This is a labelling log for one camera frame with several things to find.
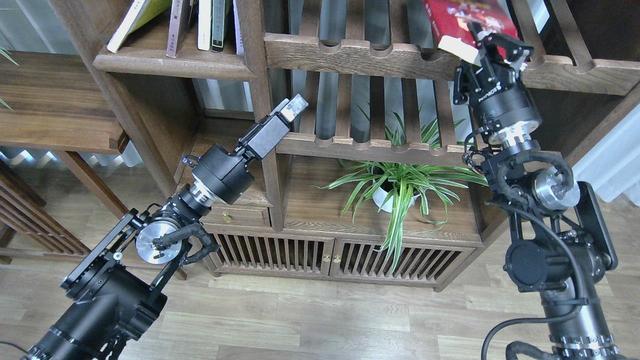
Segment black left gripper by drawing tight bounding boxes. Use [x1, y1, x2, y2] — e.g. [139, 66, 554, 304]
[182, 93, 309, 206]

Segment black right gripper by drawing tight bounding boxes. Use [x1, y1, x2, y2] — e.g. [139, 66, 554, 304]
[453, 22, 542, 146]

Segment red book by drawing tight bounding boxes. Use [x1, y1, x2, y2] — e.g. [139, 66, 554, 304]
[422, 0, 519, 66]

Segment maroon book white characters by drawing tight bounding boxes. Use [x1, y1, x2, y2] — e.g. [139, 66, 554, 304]
[166, 0, 198, 59]

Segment yellow green book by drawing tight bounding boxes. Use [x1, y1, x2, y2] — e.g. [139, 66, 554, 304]
[106, 0, 172, 53]

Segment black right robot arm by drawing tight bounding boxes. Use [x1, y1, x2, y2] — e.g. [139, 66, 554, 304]
[453, 22, 624, 360]

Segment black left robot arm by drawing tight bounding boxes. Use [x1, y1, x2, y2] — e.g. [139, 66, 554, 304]
[23, 95, 308, 360]

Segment pale upright book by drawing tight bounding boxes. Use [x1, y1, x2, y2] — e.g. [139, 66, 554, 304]
[232, 0, 245, 56]

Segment dark wooden bookshelf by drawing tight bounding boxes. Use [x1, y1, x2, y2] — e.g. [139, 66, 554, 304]
[47, 0, 640, 293]

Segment white plant pot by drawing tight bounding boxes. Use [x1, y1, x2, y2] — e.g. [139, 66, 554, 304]
[372, 181, 396, 214]

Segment spider plant green leaves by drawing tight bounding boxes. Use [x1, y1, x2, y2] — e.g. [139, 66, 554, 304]
[315, 107, 501, 273]

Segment white upright book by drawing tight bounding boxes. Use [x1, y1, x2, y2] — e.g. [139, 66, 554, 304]
[197, 0, 213, 51]

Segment white curtain right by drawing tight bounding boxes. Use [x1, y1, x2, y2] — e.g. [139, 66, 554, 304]
[573, 105, 640, 206]

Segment wooden side table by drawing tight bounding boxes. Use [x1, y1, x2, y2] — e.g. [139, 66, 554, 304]
[0, 51, 130, 218]

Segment black floor cable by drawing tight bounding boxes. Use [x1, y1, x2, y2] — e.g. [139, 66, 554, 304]
[0, 341, 31, 358]

